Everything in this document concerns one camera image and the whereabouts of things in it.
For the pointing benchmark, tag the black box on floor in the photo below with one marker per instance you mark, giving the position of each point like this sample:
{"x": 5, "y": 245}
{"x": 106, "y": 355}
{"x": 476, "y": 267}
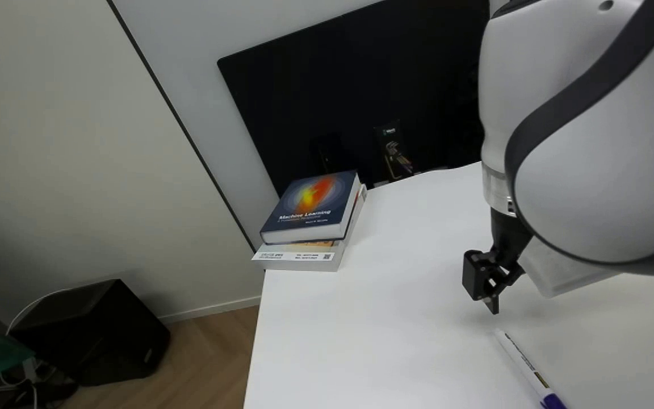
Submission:
{"x": 96, "y": 334}

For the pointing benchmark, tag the white marker with blue cap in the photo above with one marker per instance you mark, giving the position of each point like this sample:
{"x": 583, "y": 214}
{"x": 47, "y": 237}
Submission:
{"x": 540, "y": 390}

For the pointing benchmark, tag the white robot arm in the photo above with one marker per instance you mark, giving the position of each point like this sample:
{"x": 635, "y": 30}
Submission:
{"x": 566, "y": 102}

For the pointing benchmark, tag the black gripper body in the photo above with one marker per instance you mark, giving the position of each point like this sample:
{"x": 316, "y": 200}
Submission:
{"x": 489, "y": 272}

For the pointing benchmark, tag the large black monitor panel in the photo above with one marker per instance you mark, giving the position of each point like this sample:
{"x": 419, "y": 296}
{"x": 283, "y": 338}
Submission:
{"x": 330, "y": 96}

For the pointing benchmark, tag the blue book with orange cover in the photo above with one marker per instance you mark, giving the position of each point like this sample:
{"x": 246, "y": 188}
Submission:
{"x": 314, "y": 210}

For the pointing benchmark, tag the white book underneath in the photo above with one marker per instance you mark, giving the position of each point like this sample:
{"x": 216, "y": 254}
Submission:
{"x": 312, "y": 254}

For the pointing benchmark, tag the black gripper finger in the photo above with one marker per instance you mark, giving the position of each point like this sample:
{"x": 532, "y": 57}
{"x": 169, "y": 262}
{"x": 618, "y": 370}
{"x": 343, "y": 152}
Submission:
{"x": 494, "y": 302}

